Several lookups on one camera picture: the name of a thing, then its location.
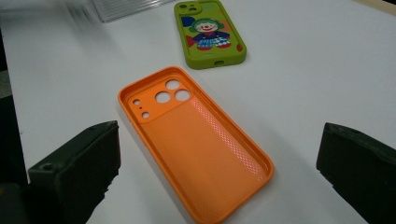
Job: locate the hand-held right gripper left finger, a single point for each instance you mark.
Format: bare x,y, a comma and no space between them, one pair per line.
74,168

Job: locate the clear plastic slotted rack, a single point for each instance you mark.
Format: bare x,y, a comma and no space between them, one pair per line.
124,9

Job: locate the orange phone case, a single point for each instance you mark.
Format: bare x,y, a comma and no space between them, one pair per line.
202,149

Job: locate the green cartoon clown phone case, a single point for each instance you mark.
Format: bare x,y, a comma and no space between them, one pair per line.
190,53

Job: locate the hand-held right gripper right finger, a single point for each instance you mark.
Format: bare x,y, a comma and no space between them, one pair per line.
361,168

